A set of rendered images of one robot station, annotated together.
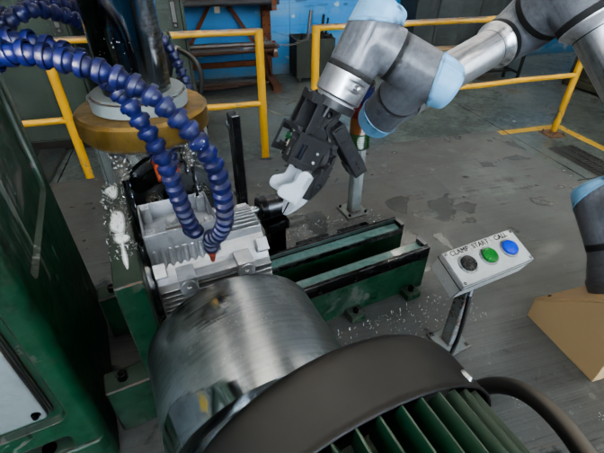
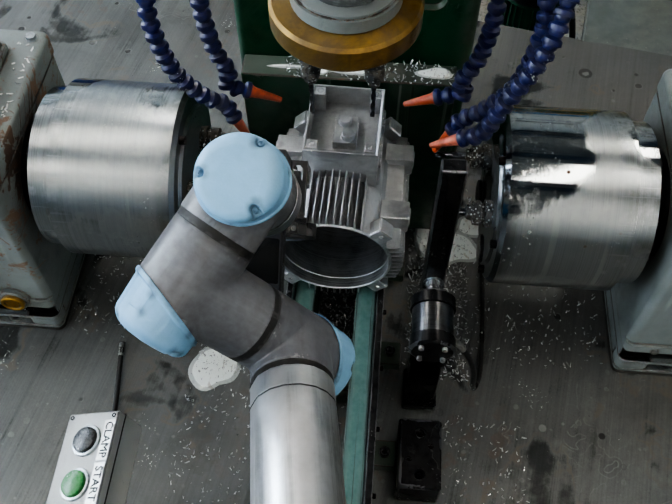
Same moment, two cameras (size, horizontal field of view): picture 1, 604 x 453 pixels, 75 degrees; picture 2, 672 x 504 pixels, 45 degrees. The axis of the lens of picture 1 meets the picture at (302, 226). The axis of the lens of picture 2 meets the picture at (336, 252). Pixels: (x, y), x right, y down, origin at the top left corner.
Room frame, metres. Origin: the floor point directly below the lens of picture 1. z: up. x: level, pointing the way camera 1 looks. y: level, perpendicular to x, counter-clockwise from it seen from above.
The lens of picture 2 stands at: (0.92, -0.43, 1.95)
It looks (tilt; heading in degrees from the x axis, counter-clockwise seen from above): 57 degrees down; 120
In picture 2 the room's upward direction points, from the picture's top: straight up
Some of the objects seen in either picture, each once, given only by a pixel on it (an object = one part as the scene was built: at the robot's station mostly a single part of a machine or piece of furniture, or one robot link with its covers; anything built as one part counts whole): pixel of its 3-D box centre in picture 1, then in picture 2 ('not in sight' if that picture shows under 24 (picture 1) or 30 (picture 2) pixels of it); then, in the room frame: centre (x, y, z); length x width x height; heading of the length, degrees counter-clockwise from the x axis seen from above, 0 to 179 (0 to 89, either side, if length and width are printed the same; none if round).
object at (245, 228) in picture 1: (209, 262); (341, 201); (0.57, 0.18, 1.02); 0.20 x 0.19 x 0.19; 114
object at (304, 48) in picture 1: (312, 45); not in sight; (5.43, -0.14, 0.41); 0.52 x 0.47 x 0.82; 105
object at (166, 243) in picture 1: (179, 228); (344, 136); (0.56, 0.22, 1.11); 0.12 x 0.11 x 0.07; 114
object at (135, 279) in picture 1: (123, 306); (349, 133); (0.50, 0.33, 0.97); 0.30 x 0.11 x 0.34; 25
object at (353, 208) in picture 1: (358, 152); not in sight; (1.07, -0.17, 1.01); 0.08 x 0.08 x 0.42; 25
